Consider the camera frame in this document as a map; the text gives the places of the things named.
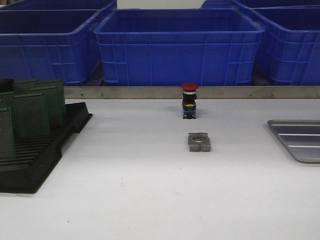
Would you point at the green perforated circuit board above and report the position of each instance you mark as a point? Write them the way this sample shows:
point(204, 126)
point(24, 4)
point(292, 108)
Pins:
point(7, 146)

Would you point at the black slotted board rack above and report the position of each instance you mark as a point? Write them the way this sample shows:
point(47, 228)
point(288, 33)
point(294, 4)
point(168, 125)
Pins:
point(36, 157)

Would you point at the silver metal tray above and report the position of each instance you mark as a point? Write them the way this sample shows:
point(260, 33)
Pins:
point(301, 138)

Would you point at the green circuit board left edge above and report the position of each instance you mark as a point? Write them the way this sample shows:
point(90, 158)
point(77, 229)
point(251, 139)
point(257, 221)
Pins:
point(9, 101)

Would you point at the red emergency stop button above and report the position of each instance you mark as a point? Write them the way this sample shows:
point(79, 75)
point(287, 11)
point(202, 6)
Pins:
point(189, 100)

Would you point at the grey square block with hole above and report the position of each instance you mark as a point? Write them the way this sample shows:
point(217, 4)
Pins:
point(199, 142)

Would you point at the blue plastic bin centre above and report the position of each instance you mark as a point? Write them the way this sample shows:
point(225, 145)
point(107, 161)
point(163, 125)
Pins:
point(169, 47)

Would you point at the blue plastic bin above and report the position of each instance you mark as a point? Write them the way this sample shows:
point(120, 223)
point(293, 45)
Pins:
point(289, 51)
point(49, 45)
point(169, 47)

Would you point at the blue bin back left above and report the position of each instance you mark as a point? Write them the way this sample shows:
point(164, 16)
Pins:
point(104, 6)

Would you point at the blue bin back right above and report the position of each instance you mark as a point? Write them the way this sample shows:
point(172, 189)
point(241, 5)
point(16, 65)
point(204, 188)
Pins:
point(252, 4)

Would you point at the blue plastic bin left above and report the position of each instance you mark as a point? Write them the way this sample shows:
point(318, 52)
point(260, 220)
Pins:
point(49, 45)

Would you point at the blue plastic bin right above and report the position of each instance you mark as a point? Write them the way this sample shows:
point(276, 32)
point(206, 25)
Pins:
point(289, 51)

